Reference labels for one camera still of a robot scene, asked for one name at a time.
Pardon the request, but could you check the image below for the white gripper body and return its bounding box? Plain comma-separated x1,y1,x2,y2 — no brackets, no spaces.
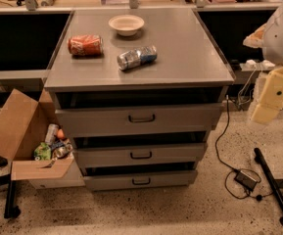
259,67,283,110

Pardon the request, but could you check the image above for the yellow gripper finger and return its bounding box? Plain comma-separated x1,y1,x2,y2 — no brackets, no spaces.
250,104,279,124

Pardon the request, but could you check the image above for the grey bottom drawer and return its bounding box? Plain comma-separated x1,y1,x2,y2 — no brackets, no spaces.
83,170,198,191

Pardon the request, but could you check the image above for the grey drawer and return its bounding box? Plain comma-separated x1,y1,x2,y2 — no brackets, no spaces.
83,170,198,191
56,104,221,137
74,143,207,168

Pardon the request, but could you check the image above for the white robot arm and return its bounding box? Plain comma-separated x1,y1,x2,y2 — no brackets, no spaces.
243,3,283,124

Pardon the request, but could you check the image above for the grey drawer cabinet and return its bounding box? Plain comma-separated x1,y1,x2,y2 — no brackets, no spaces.
44,7,236,192

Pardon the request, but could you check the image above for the grey top drawer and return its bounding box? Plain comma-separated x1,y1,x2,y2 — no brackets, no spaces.
56,104,221,137

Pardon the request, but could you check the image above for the grey middle drawer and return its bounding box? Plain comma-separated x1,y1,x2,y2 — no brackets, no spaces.
74,143,207,168

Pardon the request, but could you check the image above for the white power strip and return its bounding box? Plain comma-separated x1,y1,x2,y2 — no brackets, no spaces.
243,60,275,71

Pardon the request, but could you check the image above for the black power adapter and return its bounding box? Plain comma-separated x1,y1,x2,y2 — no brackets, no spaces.
234,171,258,192

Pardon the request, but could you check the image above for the black floor stand bar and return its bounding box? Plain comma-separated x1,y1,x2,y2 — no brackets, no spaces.
254,148,283,225

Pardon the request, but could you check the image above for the silver blue crushed can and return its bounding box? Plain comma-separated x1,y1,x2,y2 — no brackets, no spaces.
117,45,158,71

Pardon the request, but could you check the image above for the white bowl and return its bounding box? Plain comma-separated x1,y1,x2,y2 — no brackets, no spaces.
109,15,145,37

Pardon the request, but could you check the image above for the orange soda can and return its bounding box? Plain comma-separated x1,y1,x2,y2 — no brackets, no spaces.
68,34,103,56

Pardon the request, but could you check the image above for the orange fruit in box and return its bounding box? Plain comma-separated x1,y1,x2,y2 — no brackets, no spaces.
56,129,66,140

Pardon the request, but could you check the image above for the crushed can in box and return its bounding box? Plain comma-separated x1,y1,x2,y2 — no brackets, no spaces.
51,139,73,159

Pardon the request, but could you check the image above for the silver can in box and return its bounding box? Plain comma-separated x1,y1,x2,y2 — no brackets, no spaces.
45,123,59,145

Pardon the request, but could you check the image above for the green snack bag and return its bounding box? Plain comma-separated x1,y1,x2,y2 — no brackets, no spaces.
33,142,52,161

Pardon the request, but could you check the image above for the brown cardboard box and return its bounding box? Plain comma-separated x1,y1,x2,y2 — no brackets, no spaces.
0,89,73,180

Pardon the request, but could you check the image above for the black left stand leg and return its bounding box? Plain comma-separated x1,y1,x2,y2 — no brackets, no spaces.
4,180,21,219

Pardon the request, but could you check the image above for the black power cable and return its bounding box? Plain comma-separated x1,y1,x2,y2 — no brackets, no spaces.
214,95,283,202

